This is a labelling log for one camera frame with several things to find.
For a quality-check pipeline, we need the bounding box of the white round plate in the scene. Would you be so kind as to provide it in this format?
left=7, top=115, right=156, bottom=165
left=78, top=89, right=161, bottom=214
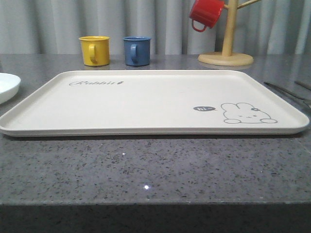
left=0, top=73, right=21, bottom=104

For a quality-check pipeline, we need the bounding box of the silver metal chopstick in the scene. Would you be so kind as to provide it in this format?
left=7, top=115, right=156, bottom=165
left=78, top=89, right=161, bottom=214
left=294, top=81, right=311, bottom=90

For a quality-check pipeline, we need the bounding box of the cream rabbit serving tray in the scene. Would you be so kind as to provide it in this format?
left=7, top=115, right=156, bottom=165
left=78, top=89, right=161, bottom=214
left=0, top=70, right=310, bottom=137

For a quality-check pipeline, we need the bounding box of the blue enamel mug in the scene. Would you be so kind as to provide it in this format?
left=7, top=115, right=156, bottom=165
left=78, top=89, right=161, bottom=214
left=123, top=36, right=151, bottom=66

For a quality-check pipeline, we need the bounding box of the yellow enamel mug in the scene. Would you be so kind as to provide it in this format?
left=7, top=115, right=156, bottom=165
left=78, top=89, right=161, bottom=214
left=79, top=36, right=110, bottom=67

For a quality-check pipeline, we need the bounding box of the wooden mug tree stand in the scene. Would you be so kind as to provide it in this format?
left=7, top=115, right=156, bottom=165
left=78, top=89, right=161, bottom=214
left=198, top=0, right=258, bottom=66

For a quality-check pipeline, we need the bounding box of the red enamel mug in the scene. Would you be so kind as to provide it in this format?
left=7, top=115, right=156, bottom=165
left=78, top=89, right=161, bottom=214
left=190, top=0, right=225, bottom=32

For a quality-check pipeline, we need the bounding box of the grey pleated curtain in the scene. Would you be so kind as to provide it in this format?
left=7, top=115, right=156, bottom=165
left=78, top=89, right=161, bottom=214
left=0, top=0, right=311, bottom=55

